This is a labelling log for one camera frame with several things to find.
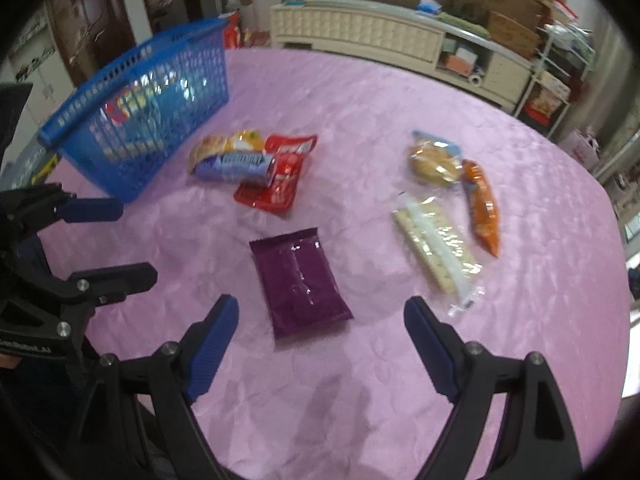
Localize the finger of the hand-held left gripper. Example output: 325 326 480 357
25 184 124 233
50 261 159 333

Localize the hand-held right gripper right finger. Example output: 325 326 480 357
404 296 583 480

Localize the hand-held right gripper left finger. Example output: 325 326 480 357
65 294 240 480

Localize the blue plastic basket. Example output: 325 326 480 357
37 17 232 204

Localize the large red yellow packet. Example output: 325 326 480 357
107 87 151 126

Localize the purple snack packet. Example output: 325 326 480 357
248 227 354 343

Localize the clear cracker packet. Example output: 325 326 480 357
391 195 486 318

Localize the yellow snack packet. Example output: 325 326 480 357
189 130 263 173

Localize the light blue snack packet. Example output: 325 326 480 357
150 72 193 111

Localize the purple-blue biscuit tube packet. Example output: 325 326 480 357
194 151 277 187

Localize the orange snack packet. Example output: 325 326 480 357
460 159 501 258

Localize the small red snack packet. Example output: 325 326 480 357
233 133 319 212

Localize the blue-trimmed bun packet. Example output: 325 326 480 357
409 130 463 188

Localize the dark wooden door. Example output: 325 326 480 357
47 0 136 86

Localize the red paper bag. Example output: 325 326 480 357
222 10 243 50

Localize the pink tablecloth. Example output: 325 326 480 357
10 47 631 480

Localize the pink shopping bag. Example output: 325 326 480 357
562 127 601 171

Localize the red printed bag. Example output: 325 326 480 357
527 87 568 121

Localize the cream TV cabinet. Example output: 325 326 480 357
270 0 536 111

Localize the white metal shelf rack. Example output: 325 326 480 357
515 15 596 133

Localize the cardboard box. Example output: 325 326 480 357
487 10 543 58

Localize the green folded cloth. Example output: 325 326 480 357
440 12 491 38

